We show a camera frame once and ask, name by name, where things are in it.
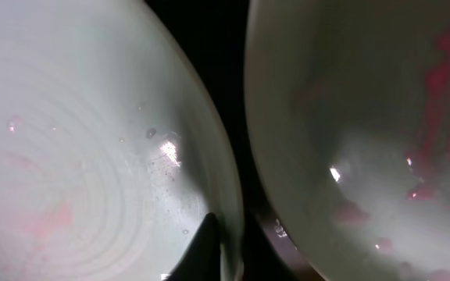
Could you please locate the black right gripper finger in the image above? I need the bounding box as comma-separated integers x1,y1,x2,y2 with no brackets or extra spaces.
166,213,221,281

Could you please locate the pale green plate front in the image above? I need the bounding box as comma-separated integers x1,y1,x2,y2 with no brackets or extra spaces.
0,0,244,280

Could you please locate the pale green plate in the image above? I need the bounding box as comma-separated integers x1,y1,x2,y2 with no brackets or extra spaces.
0,0,244,280
245,0,450,280

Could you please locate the pale green plate rear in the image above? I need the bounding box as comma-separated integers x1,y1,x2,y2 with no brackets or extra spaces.
245,0,450,280

